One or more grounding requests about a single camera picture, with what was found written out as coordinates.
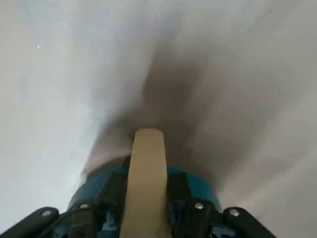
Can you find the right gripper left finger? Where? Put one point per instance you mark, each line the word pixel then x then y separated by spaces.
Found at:
pixel 47 218

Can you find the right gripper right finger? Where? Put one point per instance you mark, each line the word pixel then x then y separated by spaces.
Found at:
pixel 237 220

